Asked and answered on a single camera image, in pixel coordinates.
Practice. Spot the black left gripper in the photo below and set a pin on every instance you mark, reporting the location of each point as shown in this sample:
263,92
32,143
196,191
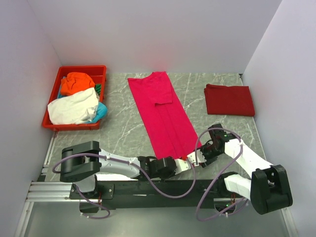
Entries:
172,173

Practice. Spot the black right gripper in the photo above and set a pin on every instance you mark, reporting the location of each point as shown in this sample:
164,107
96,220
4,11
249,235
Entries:
208,160

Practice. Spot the bright pink t-shirt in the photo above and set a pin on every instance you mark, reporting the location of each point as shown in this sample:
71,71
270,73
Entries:
168,127

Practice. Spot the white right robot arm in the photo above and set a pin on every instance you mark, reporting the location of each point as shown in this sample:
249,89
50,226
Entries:
267,187

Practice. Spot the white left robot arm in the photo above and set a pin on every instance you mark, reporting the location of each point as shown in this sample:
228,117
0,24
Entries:
82,170

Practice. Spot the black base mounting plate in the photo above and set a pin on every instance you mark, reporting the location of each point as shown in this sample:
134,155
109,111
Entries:
178,187

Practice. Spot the folded dark red t-shirt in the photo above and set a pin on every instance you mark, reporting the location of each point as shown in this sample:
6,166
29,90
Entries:
229,100

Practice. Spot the light blue t-shirt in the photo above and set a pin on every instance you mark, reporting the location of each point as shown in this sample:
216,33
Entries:
100,113

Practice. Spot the white t-shirt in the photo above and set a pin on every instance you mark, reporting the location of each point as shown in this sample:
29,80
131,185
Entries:
75,109

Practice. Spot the green t-shirt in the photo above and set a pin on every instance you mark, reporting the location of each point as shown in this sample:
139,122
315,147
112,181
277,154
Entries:
98,88

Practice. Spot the red plastic bin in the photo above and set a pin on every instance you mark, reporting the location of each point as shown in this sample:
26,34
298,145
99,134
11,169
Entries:
98,75

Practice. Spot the orange t-shirt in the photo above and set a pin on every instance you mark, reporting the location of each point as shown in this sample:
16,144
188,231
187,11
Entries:
75,82

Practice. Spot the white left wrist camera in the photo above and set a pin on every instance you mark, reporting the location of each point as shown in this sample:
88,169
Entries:
183,164

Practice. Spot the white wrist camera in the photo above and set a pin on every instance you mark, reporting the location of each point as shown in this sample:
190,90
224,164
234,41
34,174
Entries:
196,158
183,164

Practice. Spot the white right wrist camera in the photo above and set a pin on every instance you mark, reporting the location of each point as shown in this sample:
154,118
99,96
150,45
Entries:
196,158

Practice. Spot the aluminium extrusion rail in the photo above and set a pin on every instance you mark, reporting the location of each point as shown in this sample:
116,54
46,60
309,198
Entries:
49,191

